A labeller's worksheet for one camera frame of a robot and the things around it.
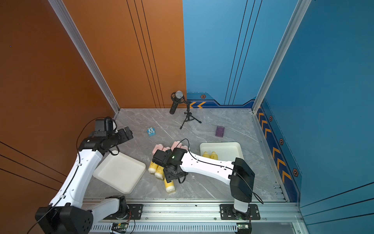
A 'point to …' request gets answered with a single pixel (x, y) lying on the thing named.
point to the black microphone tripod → (188, 114)
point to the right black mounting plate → (226, 212)
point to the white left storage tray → (121, 172)
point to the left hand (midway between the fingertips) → (125, 133)
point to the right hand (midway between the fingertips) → (173, 176)
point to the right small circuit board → (243, 227)
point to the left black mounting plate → (135, 212)
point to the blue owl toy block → (151, 131)
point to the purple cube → (219, 131)
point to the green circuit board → (119, 226)
